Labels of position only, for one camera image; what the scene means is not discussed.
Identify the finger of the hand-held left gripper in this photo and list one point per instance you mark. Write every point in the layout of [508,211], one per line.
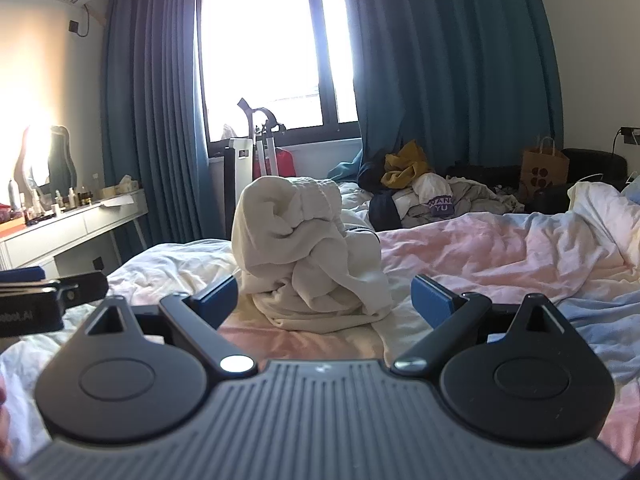
[82,285]
[20,275]

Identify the red bag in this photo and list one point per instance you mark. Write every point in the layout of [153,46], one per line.
[285,162]

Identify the wavy-framed mirror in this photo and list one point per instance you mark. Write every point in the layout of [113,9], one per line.
[60,160]

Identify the dark wall socket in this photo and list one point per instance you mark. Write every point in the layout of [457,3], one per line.
[98,263]

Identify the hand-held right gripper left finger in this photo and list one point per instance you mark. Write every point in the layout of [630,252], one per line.
[215,302]

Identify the wall socket with charger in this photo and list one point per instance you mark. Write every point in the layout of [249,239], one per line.
[627,135]

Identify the white paper sheet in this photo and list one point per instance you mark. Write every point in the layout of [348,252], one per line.
[117,200]

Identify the cream pants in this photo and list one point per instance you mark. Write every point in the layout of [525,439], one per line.
[310,260]

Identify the white floor appliance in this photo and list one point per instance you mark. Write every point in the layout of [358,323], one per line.
[242,160]

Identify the dark-framed window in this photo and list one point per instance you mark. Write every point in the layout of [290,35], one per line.
[265,45]

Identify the navy garment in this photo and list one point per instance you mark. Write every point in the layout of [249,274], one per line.
[382,210]

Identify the garment steamer stand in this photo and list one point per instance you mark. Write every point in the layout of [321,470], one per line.
[265,125]

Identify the blue curtain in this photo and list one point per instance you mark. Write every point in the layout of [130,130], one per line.
[150,85]
[450,60]

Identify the white desk with drawers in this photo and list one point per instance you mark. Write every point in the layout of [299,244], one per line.
[60,230]

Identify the white garment with purple print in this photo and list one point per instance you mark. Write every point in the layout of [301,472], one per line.
[440,205]

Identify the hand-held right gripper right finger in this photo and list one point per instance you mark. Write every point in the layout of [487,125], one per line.
[430,302]

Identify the pink and white duvet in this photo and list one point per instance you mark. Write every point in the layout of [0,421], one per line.
[500,255]

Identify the group of cosmetic bottles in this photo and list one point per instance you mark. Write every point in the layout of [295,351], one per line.
[65,197]

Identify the teal cloth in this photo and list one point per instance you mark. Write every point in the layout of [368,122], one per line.
[347,167]

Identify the tissue box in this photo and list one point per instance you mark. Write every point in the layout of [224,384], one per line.
[120,186]

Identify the brown paper bag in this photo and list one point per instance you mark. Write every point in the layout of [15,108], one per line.
[542,172]

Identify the yellow garment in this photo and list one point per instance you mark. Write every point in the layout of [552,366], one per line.
[407,165]

